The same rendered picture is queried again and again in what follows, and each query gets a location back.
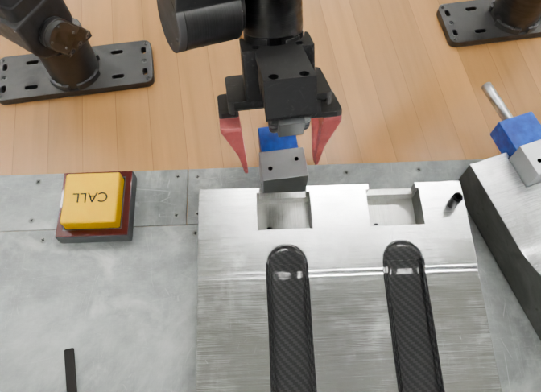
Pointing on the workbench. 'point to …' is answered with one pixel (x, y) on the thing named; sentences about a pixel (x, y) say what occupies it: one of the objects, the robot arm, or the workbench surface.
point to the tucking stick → (70, 370)
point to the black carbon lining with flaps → (422, 319)
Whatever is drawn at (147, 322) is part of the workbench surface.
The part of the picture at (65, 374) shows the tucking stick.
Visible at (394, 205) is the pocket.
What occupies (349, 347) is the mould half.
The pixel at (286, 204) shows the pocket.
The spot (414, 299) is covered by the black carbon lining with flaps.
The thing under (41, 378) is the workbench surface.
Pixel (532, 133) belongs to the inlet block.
